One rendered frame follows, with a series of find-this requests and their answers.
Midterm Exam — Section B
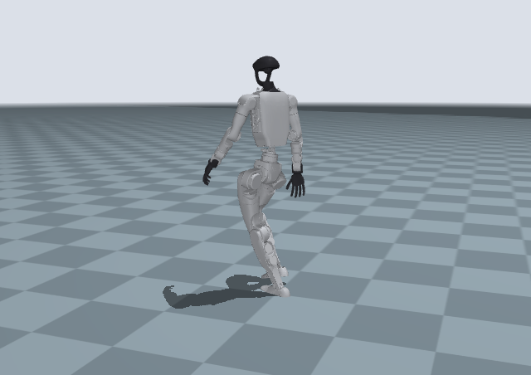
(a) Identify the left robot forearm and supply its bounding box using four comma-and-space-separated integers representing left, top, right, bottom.
210, 127, 233, 165

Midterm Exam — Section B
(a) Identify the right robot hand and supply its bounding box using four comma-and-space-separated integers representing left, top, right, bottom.
286, 164, 305, 197

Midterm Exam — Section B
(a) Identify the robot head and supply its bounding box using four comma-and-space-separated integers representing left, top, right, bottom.
252, 56, 280, 92

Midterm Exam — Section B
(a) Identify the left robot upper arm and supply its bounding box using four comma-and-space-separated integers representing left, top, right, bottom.
227, 94, 259, 142

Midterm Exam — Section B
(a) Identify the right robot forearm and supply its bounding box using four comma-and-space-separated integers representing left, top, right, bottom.
290, 135, 303, 171

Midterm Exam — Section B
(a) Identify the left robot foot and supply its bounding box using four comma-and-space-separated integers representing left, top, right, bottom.
261, 285, 290, 298

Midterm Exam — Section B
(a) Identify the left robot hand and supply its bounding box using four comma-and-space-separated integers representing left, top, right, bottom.
203, 159, 219, 185

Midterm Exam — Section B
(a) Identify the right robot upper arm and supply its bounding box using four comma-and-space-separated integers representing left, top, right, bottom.
288, 95, 302, 141

